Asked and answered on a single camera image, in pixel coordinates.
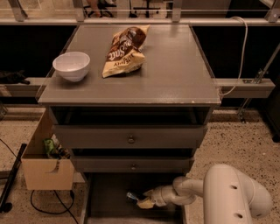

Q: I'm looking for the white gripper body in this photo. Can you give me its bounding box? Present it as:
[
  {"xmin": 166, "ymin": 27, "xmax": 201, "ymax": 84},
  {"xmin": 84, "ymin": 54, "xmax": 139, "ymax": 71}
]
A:
[{"xmin": 150, "ymin": 185, "xmax": 177, "ymax": 207}]

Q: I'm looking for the blue silver redbull can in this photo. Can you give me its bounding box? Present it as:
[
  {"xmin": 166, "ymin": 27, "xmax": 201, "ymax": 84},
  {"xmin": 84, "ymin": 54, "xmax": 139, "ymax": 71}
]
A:
[{"xmin": 126, "ymin": 192, "xmax": 139, "ymax": 204}]

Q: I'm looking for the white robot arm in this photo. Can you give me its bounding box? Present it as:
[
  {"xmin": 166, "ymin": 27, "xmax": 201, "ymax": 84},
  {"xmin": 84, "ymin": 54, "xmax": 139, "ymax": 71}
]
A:
[{"xmin": 136, "ymin": 164, "xmax": 273, "ymax": 224}]

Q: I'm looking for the open grey bottom drawer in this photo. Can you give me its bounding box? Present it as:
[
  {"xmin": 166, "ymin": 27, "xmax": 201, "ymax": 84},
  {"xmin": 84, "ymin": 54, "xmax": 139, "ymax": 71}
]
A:
[{"xmin": 80, "ymin": 173, "xmax": 186, "ymax": 224}]

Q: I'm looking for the grey drawer cabinet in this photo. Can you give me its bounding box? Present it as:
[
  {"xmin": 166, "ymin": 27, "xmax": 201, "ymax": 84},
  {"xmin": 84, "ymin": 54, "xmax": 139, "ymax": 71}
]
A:
[{"xmin": 38, "ymin": 24, "xmax": 221, "ymax": 158}]

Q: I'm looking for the grey middle drawer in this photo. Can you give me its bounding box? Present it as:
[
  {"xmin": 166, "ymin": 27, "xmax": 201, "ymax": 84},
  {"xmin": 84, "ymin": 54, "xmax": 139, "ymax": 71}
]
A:
[{"xmin": 71, "ymin": 156, "xmax": 194, "ymax": 173}]

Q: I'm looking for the grey upper drawer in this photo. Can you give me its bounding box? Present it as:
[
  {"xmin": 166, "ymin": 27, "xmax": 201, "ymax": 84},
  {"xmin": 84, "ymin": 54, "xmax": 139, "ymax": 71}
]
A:
[{"xmin": 52, "ymin": 125, "xmax": 207, "ymax": 149}]

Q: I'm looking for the cardboard box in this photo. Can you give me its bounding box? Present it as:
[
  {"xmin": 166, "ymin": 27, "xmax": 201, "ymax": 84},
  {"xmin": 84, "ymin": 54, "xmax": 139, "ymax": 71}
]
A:
[{"xmin": 21, "ymin": 110, "xmax": 74, "ymax": 190}]

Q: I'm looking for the green packet in box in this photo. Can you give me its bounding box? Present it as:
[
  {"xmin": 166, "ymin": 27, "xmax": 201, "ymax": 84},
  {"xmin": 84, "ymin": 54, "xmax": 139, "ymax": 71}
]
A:
[{"xmin": 43, "ymin": 138, "xmax": 56, "ymax": 158}]

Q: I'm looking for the brown yellow snack bag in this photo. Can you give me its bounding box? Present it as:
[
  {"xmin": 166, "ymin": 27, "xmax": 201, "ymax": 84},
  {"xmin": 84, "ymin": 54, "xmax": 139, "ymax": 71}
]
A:
[{"xmin": 102, "ymin": 25, "xmax": 150, "ymax": 78}]

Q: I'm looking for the black pole stand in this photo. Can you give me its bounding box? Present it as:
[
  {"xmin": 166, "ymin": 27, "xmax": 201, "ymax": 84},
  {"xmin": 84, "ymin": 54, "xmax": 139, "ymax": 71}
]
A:
[{"xmin": 0, "ymin": 143, "xmax": 27, "ymax": 213}]

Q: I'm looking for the white bowl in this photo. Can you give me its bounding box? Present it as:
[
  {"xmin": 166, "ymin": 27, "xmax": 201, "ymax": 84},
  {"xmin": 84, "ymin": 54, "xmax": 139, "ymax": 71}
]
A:
[{"xmin": 52, "ymin": 52, "xmax": 90, "ymax": 82}]

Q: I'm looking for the black floor cable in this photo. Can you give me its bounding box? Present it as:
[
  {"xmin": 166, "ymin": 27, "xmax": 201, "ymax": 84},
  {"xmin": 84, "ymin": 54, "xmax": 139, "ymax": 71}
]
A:
[{"xmin": 30, "ymin": 189, "xmax": 80, "ymax": 224}]

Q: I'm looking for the black object on rail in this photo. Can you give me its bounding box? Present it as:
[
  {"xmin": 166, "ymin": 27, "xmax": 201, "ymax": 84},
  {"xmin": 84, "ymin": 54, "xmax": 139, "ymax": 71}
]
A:
[{"xmin": 0, "ymin": 70, "xmax": 30, "ymax": 85}]

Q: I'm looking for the white hanging cable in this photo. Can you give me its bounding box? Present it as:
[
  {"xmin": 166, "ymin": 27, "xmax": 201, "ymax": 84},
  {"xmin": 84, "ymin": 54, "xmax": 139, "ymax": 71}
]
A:
[{"xmin": 218, "ymin": 16, "xmax": 249, "ymax": 97}]

